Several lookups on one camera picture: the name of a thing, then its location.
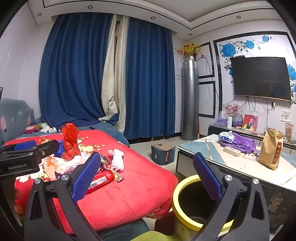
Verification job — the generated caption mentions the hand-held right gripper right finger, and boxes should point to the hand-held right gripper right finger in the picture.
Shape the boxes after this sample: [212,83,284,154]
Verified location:
[193,152,270,241]

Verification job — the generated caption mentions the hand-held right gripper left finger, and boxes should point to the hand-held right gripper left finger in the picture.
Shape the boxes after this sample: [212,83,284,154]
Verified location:
[24,152,102,241]

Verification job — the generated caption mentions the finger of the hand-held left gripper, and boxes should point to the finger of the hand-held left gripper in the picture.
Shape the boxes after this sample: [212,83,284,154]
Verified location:
[0,140,38,154]
[0,140,60,163]

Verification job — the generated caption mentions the red snack wrapper white label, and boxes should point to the red snack wrapper white label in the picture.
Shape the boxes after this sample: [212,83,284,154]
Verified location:
[85,169,124,194]

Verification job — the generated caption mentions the yellow rimmed black trash bin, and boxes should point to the yellow rimmed black trash bin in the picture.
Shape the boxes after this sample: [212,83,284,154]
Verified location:
[171,174,241,241]

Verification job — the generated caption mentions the red plush toy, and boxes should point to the red plush toy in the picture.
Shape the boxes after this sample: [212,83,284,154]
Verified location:
[24,125,41,134]

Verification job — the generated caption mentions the white plush toy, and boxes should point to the white plush toy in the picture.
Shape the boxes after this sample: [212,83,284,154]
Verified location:
[40,124,57,133]

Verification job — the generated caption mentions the red plastic bag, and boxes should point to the red plastic bag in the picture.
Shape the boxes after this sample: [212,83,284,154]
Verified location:
[60,123,81,160]

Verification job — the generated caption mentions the white plastic bag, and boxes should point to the white plastic bag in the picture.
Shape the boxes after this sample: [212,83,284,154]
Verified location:
[39,152,93,181]

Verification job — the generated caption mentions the grey heart print cushion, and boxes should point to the grey heart print cushion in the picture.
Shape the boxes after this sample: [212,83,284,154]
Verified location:
[0,98,35,145]

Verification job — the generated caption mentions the white glove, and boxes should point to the white glove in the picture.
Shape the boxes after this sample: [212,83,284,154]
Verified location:
[107,149,125,172]

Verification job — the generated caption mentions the glass top coffee table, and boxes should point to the glass top coffee table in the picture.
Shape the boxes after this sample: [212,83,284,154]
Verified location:
[175,133,296,232]

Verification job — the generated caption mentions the blue white tissue pack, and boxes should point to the blue white tissue pack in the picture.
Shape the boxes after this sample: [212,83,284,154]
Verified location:
[218,131,236,142]

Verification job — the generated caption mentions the blue bed sheet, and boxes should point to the blue bed sheet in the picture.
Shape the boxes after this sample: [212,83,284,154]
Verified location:
[23,119,130,148]

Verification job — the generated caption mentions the blue storage stool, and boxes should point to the blue storage stool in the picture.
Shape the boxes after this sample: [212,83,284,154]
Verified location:
[151,142,176,166]

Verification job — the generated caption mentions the purple cloth bag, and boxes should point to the purple cloth bag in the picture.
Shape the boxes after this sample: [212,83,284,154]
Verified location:
[220,132,260,154]

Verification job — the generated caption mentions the red floral blanket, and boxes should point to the red floral blanket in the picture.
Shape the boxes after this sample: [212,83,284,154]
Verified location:
[3,129,179,235]

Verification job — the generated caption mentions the purple box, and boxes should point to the purple box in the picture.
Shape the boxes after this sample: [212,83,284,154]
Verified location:
[216,111,228,126]

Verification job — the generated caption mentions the white vase with pink flowers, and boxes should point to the white vase with pink flowers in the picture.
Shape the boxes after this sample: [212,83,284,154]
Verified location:
[224,104,241,129]

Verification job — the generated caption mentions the round blue ornament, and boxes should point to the round blue ornament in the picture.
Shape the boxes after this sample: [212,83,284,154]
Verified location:
[232,113,244,129]

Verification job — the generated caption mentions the person's dark teal pants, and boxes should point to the person's dark teal pants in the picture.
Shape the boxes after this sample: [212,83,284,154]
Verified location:
[92,218,149,241]

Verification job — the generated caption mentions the large brown paper bag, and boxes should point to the large brown paper bag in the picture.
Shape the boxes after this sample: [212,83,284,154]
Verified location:
[257,127,284,171]

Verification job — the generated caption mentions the colourful small painting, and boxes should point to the colourful small painting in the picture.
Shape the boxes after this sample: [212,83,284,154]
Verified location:
[242,114,259,131]

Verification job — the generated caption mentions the wide dark blue curtain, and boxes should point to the wide dark blue curtain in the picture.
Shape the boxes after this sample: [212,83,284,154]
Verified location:
[39,14,120,130]

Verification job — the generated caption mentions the silver tower air conditioner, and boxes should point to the silver tower air conditioner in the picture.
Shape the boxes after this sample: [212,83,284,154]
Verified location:
[180,59,200,141]

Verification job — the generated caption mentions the beige curtain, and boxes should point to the beige curtain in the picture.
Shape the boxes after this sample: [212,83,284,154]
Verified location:
[101,15,130,119]

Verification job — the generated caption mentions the small brown paper packet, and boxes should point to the small brown paper packet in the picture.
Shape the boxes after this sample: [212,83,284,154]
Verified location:
[285,123,294,139]

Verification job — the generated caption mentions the black curved television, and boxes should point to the black curved television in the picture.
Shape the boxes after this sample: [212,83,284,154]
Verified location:
[230,56,292,102]

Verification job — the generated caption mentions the narrow dark blue curtain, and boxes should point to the narrow dark blue curtain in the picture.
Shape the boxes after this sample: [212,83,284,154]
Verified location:
[124,17,175,141]

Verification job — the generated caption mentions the yellow artificial flower decoration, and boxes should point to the yellow artificial flower decoration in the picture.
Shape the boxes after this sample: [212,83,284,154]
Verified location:
[174,42,203,58]

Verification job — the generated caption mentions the white paper wall note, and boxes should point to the white paper wall note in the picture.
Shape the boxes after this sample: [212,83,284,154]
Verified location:
[280,109,291,122]

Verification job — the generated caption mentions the blue flower wall decal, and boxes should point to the blue flower wall decal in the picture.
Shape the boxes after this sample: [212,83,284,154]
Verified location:
[218,35,296,107]

